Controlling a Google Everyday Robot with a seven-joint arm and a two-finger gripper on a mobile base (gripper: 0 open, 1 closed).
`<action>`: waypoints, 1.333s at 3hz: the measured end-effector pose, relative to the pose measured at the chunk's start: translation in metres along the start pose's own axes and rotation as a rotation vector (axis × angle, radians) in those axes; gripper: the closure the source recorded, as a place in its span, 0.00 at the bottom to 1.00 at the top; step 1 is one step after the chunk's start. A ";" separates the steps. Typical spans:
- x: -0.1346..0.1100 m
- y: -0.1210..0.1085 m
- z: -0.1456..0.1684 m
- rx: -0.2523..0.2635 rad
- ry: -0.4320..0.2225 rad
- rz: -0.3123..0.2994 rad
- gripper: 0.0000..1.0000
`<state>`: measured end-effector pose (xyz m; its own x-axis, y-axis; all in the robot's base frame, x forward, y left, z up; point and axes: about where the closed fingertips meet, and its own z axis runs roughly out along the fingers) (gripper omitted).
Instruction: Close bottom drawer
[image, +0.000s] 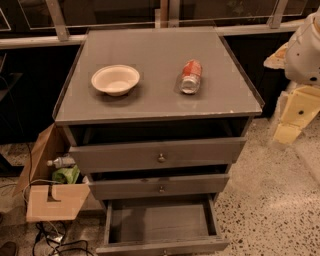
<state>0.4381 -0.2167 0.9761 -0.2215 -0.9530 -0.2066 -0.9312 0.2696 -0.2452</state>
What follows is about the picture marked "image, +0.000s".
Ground dark shoe on floor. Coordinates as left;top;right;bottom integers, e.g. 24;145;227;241
0;241;18;256

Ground green bag in box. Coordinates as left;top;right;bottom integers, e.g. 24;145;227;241
52;165;80;184

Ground clear bottle in box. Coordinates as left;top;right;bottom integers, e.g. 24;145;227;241
47;157;75;168

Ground red label plastic bottle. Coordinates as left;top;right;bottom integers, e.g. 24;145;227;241
179;59;202;95

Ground black cables on floor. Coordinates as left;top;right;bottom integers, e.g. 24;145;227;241
31;221;96;256

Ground brown cardboard box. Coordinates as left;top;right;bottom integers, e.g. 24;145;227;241
13;124;89;222

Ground grey top drawer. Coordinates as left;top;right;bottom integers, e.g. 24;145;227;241
70;137;246;174

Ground metal railing frame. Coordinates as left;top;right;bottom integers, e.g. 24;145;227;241
0;0;320;50

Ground grey middle drawer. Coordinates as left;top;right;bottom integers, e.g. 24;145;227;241
89;174;229;200

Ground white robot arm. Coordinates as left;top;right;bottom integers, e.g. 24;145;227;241
263;8;320;144

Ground grey bottom drawer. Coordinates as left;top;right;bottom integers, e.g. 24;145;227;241
96;194;229;256

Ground grey drawer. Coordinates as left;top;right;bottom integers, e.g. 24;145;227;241
96;194;229;256
89;174;229;200
70;137;246;174

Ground white paper bowl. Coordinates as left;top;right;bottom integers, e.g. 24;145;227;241
91;65;140;96

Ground grey drawer cabinet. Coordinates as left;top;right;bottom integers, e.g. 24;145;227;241
52;27;266;201

